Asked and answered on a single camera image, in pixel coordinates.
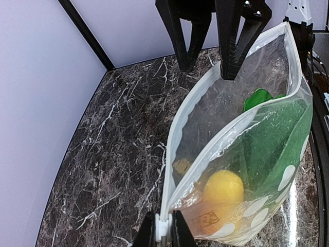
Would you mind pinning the clear zip top bag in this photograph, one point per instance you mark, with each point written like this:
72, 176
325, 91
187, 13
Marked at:
206, 124

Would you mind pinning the black left frame post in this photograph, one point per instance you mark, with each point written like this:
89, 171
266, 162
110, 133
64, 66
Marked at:
87, 34

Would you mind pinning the green fake vegetable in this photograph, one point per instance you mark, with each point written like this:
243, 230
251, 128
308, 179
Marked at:
272, 143

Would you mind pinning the yellow fake lemon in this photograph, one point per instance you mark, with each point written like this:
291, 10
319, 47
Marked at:
223, 189

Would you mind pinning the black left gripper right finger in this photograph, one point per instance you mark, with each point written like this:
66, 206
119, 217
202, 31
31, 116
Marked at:
181, 234

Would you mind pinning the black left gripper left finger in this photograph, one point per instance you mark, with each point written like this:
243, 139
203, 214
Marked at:
146, 234

